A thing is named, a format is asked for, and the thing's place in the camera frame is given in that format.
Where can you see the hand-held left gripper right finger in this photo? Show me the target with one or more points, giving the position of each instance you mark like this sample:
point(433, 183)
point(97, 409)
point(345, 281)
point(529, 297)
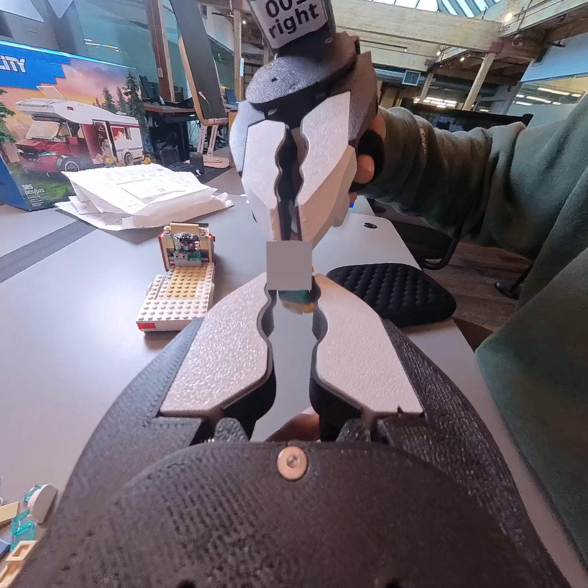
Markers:
point(367, 363)

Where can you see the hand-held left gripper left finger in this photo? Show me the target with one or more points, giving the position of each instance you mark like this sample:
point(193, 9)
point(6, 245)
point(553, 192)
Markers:
point(220, 363)

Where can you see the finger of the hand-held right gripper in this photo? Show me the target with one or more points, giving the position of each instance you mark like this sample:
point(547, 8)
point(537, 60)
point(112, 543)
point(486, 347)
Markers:
point(259, 170)
point(328, 151)

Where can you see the green minifigure torso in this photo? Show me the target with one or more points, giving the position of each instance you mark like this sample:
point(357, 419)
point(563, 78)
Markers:
point(298, 296)

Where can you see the person's right hand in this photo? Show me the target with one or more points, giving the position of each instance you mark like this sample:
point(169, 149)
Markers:
point(365, 170)

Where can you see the wooden panel support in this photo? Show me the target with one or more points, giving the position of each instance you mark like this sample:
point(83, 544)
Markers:
point(213, 138)

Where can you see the black mesh cushion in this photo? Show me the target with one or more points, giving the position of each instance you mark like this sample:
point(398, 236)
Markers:
point(395, 294)

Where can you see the white tan lego house model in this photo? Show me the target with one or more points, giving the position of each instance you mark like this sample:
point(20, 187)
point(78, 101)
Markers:
point(179, 294)

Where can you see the black board panel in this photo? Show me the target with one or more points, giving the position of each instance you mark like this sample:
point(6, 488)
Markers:
point(202, 59)

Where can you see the white paper bag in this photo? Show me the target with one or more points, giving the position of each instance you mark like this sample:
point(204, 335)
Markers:
point(138, 193)

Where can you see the black office chair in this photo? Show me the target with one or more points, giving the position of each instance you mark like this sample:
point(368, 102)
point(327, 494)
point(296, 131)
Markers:
point(432, 243)

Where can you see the person's torso green sweatshirt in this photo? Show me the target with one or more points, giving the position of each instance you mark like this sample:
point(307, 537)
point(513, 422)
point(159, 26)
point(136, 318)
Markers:
point(551, 367)

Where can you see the lego set box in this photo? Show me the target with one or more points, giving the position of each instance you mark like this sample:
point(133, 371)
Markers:
point(69, 119)

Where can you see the pile of small lego pieces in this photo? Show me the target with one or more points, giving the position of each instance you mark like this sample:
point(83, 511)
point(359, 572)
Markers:
point(32, 519)

